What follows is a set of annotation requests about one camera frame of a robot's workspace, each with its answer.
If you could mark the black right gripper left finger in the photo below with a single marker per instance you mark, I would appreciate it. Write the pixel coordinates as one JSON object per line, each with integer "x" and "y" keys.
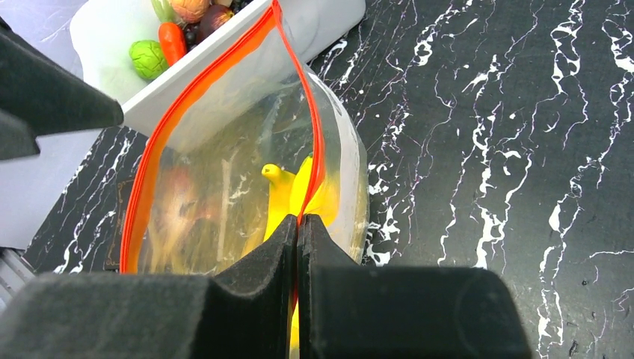
{"x": 243, "y": 312}

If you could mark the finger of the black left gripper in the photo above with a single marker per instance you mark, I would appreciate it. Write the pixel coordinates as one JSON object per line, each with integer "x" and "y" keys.
{"x": 39, "y": 97}

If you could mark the small green round fruit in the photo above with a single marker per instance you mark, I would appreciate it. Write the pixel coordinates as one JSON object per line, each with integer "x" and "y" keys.
{"x": 148, "y": 59}

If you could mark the clear zip top bag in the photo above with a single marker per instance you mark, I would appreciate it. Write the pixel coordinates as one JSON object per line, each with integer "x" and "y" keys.
{"x": 199, "y": 195}

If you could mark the dark plum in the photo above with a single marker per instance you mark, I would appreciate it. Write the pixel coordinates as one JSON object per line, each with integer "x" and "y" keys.
{"x": 215, "y": 16}

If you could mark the yellow banana bunch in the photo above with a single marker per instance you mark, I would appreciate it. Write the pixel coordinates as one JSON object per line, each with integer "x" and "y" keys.
{"x": 286, "y": 194}

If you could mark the aluminium rail frame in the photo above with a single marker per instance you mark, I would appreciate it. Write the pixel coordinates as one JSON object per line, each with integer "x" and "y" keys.
{"x": 15, "y": 273}

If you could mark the white plastic bin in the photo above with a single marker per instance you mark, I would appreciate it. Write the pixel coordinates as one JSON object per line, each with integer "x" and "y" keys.
{"x": 103, "y": 31}

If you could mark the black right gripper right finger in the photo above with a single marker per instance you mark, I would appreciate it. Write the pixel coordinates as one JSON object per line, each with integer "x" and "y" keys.
{"x": 351, "y": 311}

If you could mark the red carrot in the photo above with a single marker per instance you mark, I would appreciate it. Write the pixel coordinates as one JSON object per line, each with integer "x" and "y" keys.
{"x": 172, "y": 41}

